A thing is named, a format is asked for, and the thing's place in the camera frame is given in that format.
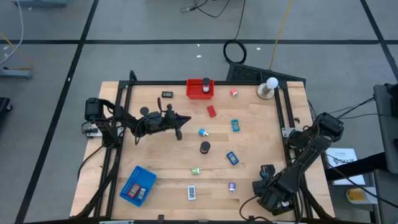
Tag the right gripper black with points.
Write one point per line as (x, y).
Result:
(270, 196)

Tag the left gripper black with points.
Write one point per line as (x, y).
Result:
(170, 120)

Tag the cyan spool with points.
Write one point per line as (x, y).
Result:
(202, 132)

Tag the hourglass with blue sand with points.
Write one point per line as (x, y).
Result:
(268, 169)

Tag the small black digital display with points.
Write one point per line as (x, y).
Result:
(167, 94)

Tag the hourglass with red sand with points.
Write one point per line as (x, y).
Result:
(205, 145)

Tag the hourglass with pale sand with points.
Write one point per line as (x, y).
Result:
(206, 81)

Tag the small teal digital display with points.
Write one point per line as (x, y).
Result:
(235, 125)

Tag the pink USB wall charger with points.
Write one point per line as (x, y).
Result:
(233, 92)

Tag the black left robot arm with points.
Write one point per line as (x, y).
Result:
(124, 116)

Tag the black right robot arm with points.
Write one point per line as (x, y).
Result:
(311, 149)

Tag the red plastic basket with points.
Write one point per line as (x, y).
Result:
(194, 93)

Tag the black table clamp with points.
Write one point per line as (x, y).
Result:
(160, 218)
(252, 219)

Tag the green spool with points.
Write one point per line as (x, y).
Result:
(195, 170)

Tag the blue plastic basket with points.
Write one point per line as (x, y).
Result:
(136, 174)

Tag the small white digital display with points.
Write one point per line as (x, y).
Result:
(191, 192)

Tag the black perforated mat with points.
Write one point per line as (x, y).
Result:
(248, 74)

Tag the white booklet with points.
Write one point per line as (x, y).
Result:
(342, 155)

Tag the black bar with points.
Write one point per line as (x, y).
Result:
(357, 167)

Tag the white bulb on brass stand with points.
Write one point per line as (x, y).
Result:
(272, 82)

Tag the grey cart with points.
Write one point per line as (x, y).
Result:
(385, 130)

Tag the grey desk foot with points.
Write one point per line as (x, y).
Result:
(40, 2)
(15, 74)

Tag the black chair base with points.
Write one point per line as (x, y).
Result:
(3, 107)

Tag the black aluminium table frame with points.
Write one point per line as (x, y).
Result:
(149, 82)

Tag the silver mounting bracket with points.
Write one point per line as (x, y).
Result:
(93, 133)
(286, 132)

